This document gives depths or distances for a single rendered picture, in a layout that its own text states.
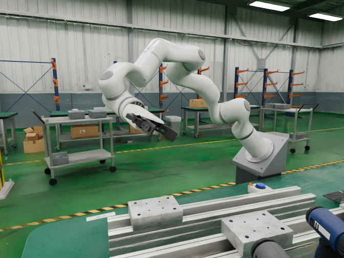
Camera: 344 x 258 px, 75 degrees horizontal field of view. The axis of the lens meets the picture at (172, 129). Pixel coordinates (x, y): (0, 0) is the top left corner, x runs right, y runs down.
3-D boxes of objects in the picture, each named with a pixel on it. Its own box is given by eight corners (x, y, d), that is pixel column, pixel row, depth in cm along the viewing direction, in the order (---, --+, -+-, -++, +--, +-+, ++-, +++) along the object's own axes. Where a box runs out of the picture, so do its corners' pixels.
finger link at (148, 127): (137, 126, 63) (151, 136, 59) (129, 123, 61) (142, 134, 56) (143, 115, 63) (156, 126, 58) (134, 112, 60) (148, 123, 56)
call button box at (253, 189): (260, 194, 109) (261, 181, 108) (275, 203, 100) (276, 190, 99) (246, 196, 106) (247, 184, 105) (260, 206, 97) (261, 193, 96)
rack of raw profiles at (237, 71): (246, 122, 896) (250, 65, 857) (232, 119, 977) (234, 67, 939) (303, 117, 1025) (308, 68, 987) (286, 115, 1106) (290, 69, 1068)
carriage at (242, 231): (264, 229, 72) (265, 210, 71) (292, 253, 62) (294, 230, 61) (220, 239, 67) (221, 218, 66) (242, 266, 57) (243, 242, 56)
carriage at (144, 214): (172, 212, 82) (172, 194, 81) (183, 229, 72) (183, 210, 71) (128, 219, 78) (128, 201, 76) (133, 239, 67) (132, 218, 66)
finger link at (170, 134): (165, 134, 72) (178, 144, 67) (158, 132, 69) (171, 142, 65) (169, 125, 71) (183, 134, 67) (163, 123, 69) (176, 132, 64)
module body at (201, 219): (294, 203, 100) (295, 185, 99) (314, 215, 91) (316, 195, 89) (108, 239, 76) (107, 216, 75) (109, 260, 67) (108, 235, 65)
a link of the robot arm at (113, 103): (133, 89, 72) (143, 110, 79) (114, 78, 81) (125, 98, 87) (112, 104, 70) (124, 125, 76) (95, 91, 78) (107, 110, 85)
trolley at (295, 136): (256, 144, 531) (259, 101, 514) (272, 141, 557) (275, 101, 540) (298, 155, 442) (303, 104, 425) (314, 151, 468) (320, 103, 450)
